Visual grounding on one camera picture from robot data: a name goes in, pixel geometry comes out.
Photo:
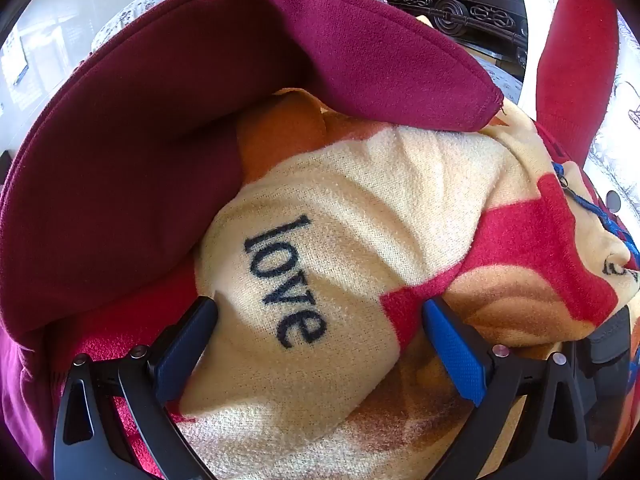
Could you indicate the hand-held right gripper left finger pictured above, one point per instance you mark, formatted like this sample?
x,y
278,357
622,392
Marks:
x,y
185,355

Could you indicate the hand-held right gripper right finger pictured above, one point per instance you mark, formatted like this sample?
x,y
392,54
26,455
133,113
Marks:
x,y
457,355

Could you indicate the maroon fleece garment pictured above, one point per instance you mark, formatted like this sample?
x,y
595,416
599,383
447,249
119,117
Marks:
x,y
150,110

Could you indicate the black plastic object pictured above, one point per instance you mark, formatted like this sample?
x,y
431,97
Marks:
x,y
607,360

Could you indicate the printed fleece blanket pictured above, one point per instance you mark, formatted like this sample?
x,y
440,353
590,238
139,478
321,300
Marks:
x,y
350,210

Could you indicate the red cloth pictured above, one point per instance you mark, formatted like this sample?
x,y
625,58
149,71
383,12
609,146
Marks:
x,y
575,60

